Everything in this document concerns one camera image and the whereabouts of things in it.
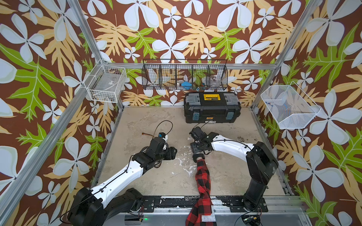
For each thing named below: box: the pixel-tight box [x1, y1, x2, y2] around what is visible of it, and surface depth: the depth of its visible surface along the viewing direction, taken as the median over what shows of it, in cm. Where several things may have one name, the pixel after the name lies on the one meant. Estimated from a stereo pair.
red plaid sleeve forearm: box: [185, 159, 217, 226], surface depth 75 cm
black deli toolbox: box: [183, 91, 242, 124], surface depth 101 cm
